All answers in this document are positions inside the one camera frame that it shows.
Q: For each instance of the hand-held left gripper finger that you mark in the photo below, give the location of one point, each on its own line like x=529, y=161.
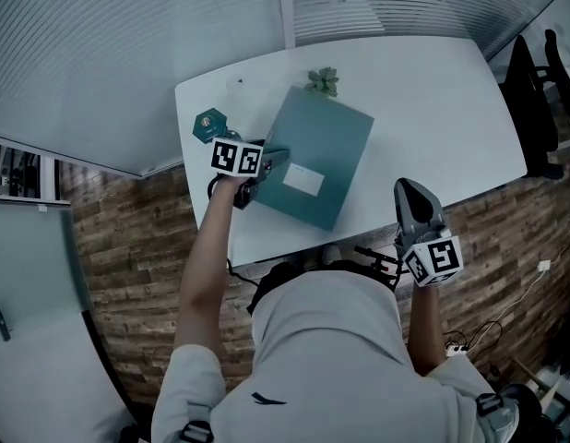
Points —
x=280, y=157

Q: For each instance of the black metal railing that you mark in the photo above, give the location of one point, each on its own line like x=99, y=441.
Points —
x=22, y=173

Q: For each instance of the person's white shirt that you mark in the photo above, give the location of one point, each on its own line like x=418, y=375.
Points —
x=331, y=362

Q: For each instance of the person's left forearm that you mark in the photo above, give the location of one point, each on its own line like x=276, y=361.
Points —
x=206, y=266

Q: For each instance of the person's black shorts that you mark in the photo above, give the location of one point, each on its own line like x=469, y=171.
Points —
x=276, y=284

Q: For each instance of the small potted succulent plant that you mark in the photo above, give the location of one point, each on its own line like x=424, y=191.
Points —
x=323, y=81

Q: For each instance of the white power strip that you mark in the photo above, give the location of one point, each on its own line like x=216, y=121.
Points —
x=456, y=349

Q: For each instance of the black office chair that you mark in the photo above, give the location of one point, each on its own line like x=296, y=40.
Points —
x=529, y=109

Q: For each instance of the grey-blue box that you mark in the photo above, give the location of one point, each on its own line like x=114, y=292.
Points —
x=322, y=155

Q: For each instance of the black metal bracket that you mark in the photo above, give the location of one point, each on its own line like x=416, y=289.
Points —
x=382, y=266

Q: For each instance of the white power adapter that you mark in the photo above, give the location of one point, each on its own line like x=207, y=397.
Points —
x=544, y=265

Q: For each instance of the white desk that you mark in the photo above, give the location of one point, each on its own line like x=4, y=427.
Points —
x=428, y=132

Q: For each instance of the person's right shoe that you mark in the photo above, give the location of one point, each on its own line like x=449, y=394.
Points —
x=331, y=254

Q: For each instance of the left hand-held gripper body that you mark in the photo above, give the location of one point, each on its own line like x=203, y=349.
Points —
x=236, y=157

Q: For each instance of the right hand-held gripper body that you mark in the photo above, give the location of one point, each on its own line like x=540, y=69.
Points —
x=435, y=259

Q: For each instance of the frosted glass door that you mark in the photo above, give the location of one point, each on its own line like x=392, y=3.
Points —
x=31, y=256

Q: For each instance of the person's right forearm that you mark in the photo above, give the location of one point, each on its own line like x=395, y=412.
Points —
x=425, y=330

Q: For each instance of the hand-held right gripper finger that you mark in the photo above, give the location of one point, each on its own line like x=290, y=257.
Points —
x=439, y=215
x=402, y=217

